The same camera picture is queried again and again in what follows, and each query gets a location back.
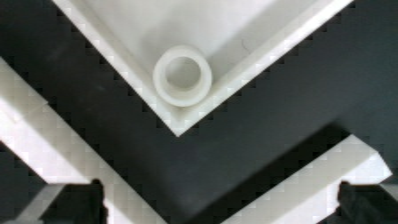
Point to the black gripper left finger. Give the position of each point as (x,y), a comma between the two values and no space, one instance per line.
(66,204)

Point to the white square tabletop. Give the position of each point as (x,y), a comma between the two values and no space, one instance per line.
(192,46)

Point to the white U-shaped obstacle fence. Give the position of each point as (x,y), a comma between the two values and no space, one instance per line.
(297,203)

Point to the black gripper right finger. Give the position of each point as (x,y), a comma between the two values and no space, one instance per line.
(368,203)

